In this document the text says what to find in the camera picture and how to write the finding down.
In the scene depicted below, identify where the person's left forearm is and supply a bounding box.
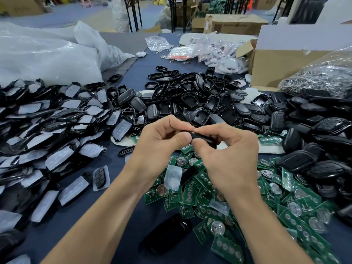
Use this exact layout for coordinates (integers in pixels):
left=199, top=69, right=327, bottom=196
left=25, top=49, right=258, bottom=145
left=41, top=173, right=149, bottom=264

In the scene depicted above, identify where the tan cardboard box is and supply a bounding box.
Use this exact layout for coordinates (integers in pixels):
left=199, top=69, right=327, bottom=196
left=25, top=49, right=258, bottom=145
left=0, top=0, right=47, bottom=17

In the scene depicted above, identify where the person's left hand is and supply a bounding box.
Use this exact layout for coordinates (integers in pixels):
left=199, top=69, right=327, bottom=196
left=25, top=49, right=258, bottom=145
left=124, top=114, right=194, bottom=185

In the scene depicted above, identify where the pile of black shell halves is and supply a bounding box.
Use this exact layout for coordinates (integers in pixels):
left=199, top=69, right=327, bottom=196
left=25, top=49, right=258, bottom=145
left=142, top=66, right=265, bottom=135

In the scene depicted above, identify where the person's right forearm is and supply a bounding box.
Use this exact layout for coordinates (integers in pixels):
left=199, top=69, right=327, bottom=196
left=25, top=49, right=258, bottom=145
left=234, top=184, right=331, bottom=264

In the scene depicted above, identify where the small crumpled clear plastic bag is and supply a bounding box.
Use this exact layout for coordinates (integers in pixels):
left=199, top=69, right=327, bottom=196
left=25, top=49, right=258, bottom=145
left=145, top=36, right=174, bottom=53

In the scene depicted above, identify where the pile of green circuit boards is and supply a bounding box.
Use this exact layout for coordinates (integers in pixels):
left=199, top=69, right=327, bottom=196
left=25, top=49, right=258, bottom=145
left=143, top=132, right=342, bottom=264

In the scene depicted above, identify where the white sack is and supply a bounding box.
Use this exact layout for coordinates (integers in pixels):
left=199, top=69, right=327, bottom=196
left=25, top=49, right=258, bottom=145
left=111, top=0, right=132, bottom=32

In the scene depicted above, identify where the person's right hand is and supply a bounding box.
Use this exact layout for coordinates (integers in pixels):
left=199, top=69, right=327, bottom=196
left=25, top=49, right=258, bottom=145
left=192, top=122, right=260, bottom=193

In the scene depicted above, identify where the large open cardboard box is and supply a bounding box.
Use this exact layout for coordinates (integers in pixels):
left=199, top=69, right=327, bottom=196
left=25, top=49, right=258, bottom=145
left=236, top=23, right=352, bottom=90

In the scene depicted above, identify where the pile of shells with pads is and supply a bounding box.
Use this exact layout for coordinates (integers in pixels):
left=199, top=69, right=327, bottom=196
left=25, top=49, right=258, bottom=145
left=0, top=78, right=138, bottom=264

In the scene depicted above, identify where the pile of assembled black fobs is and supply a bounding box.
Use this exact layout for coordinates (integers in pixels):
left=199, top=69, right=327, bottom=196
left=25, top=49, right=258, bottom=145
left=267, top=88, right=352, bottom=226

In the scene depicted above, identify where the clear bag with red label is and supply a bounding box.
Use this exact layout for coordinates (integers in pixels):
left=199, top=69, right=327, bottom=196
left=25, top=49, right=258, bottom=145
left=163, top=45, right=200, bottom=62

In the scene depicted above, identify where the black metal table frame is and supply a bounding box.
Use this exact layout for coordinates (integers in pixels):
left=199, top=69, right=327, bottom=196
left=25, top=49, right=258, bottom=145
left=122, top=0, right=190, bottom=33

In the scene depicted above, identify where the clear plastic film piece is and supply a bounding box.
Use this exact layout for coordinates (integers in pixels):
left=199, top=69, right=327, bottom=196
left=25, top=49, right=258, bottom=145
left=164, top=165, right=183, bottom=191

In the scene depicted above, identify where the clear bag of metal parts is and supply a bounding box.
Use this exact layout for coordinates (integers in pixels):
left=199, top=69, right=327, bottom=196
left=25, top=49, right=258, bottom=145
left=279, top=49, right=352, bottom=98

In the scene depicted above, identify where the heap of clear parts bags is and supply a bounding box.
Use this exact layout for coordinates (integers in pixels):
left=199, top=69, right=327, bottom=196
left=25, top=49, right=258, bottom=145
left=197, top=36, right=249, bottom=75

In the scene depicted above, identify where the lone glossy black shell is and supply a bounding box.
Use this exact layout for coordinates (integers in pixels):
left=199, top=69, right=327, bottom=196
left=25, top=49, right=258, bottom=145
left=140, top=213, right=193, bottom=255

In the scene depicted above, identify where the large white plastic bag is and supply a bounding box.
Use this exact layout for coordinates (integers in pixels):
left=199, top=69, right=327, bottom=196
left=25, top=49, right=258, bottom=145
left=0, top=21, right=135, bottom=87

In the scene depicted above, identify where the brown cardboard box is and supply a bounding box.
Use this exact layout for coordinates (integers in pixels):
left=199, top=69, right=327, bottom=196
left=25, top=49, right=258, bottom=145
left=205, top=14, right=269, bottom=36

